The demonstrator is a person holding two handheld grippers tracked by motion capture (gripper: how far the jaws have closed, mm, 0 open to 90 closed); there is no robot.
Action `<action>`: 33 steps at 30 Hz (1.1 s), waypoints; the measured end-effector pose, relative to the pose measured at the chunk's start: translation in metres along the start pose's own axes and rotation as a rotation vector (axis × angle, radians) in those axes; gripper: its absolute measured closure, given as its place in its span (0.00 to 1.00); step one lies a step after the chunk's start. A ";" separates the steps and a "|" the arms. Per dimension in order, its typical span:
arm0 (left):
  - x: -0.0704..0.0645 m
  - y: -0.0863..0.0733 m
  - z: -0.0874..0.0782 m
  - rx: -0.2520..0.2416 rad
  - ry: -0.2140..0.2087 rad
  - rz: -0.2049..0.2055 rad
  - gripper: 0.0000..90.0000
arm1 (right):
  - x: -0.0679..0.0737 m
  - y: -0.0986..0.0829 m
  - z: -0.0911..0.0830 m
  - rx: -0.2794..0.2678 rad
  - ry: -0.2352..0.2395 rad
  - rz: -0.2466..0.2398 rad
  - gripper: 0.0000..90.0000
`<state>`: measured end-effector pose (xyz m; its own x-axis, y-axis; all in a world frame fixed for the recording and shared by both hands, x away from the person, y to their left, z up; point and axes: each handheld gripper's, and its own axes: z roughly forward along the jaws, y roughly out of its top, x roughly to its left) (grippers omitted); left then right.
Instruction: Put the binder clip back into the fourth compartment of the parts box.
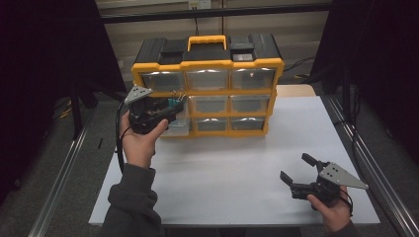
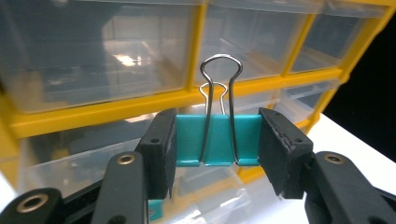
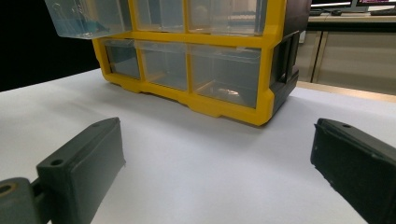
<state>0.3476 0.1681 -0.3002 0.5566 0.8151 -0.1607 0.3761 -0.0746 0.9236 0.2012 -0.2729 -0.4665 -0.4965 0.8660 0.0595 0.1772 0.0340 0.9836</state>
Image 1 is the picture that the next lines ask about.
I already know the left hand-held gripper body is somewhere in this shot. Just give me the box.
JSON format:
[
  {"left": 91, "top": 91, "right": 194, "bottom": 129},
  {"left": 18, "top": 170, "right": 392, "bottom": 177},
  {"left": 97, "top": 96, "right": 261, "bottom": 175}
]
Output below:
[{"left": 124, "top": 84, "right": 166, "bottom": 135}]

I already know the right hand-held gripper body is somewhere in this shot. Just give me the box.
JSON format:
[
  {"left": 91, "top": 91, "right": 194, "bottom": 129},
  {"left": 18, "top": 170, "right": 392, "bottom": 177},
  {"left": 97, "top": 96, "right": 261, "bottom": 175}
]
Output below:
[{"left": 290, "top": 161, "right": 370, "bottom": 202}]

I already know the teal binder clip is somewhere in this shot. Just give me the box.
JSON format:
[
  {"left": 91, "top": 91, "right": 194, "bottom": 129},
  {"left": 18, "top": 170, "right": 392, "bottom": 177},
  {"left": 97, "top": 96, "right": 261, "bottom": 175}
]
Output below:
[{"left": 166, "top": 89, "right": 187, "bottom": 109}]

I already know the large clear plastic drawer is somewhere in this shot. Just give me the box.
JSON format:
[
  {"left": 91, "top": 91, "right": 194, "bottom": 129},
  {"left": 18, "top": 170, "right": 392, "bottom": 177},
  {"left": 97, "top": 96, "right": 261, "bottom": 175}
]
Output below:
[{"left": 160, "top": 95, "right": 192, "bottom": 137}]

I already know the yellow black drawer organizer cabinet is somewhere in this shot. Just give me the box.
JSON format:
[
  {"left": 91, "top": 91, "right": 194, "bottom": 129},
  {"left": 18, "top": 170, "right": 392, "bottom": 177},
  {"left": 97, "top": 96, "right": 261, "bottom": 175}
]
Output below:
[{"left": 130, "top": 33, "right": 286, "bottom": 139}]

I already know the person's right hand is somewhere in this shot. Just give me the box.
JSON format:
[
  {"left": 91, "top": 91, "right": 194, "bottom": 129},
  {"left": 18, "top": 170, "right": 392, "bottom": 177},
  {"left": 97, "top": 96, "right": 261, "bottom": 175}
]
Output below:
[{"left": 306, "top": 185, "right": 352, "bottom": 234}]

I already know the person's left hand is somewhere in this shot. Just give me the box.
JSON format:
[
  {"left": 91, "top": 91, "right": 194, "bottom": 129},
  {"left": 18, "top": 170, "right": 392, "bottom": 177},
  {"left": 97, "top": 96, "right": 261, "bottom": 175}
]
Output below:
[{"left": 119, "top": 110, "right": 170, "bottom": 170}]

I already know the medium clear plastic drawer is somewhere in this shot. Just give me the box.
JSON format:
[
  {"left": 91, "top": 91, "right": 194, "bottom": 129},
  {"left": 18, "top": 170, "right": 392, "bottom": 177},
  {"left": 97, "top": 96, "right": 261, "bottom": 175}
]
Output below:
[
  {"left": 141, "top": 70, "right": 187, "bottom": 94},
  {"left": 186, "top": 69, "right": 229, "bottom": 92},
  {"left": 230, "top": 67, "right": 277, "bottom": 91}
]

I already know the small clear plastic drawer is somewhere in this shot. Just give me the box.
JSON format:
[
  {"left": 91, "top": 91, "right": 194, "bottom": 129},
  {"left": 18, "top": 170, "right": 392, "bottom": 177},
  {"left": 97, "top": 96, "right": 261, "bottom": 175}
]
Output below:
[
  {"left": 230, "top": 116, "right": 266, "bottom": 131},
  {"left": 190, "top": 96, "right": 229, "bottom": 115},
  {"left": 194, "top": 118, "right": 228, "bottom": 132},
  {"left": 230, "top": 95, "right": 272, "bottom": 114}
]

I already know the black metal stand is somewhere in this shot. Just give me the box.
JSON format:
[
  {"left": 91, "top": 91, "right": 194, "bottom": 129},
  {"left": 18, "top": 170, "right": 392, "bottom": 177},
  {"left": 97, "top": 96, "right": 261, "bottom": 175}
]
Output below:
[{"left": 69, "top": 77, "right": 85, "bottom": 140}]

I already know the black horizontal bar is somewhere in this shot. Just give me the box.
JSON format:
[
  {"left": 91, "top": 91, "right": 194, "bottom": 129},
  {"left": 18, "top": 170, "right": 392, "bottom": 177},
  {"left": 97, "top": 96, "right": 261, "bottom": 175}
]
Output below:
[{"left": 99, "top": 3, "right": 332, "bottom": 24}]

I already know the black curtain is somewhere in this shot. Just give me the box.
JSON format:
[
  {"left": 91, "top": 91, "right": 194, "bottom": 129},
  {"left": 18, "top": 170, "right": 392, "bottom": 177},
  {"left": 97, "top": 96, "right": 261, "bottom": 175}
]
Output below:
[
  {"left": 0, "top": 0, "right": 127, "bottom": 206},
  {"left": 310, "top": 0, "right": 419, "bottom": 166}
]

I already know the right hand-held gripper cable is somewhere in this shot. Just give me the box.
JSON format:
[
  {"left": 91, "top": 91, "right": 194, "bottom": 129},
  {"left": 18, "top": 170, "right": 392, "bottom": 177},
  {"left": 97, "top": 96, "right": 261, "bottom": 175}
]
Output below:
[{"left": 339, "top": 188, "right": 355, "bottom": 218}]

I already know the hand-held gripper cable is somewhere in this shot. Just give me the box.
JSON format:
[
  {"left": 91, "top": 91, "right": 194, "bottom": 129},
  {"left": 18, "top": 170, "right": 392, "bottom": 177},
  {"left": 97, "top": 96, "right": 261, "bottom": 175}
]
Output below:
[
  {"left": 339, "top": 188, "right": 355, "bottom": 218},
  {"left": 114, "top": 99, "right": 129, "bottom": 175}
]

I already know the left hand-held gripper cable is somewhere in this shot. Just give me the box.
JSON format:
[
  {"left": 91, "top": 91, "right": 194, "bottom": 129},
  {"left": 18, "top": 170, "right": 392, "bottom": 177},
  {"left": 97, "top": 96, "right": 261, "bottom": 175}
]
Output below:
[{"left": 114, "top": 99, "right": 129, "bottom": 175}]

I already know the aluminium floor rail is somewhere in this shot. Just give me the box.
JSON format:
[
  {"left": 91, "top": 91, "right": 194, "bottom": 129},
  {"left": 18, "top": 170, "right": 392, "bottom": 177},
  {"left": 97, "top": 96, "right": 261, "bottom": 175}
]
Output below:
[
  {"left": 28, "top": 126, "right": 90, "bottom": 237},
  {"left": 324, "top": 94, "right": 419, "bottom": 237}
]

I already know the yellow floor cable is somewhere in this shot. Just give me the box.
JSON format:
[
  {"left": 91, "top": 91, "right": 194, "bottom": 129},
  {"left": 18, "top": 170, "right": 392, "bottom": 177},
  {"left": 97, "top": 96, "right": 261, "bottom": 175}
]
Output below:
[{"left": 52, "top": 98, "right": 73, "bottom": 120}]

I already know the black hanging cable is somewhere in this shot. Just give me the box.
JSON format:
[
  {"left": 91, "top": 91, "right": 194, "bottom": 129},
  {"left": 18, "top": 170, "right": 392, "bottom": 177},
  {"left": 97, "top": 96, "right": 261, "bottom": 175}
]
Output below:
[{"left": 193, "top": 8, "right": 201, "bottom": 37}]

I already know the black floor cable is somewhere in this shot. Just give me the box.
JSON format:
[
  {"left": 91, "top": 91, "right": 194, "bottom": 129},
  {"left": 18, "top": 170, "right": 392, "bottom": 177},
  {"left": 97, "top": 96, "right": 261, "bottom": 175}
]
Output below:
[{"left": 284, "top": 56, "right": 315, "bottom": 80}]

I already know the white wall outlet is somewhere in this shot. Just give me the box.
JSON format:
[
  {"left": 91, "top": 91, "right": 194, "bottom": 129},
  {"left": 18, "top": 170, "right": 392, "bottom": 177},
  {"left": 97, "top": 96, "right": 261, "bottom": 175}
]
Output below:
[{"left": 188, "top": 0, "right": 212, "bottom": 10}]

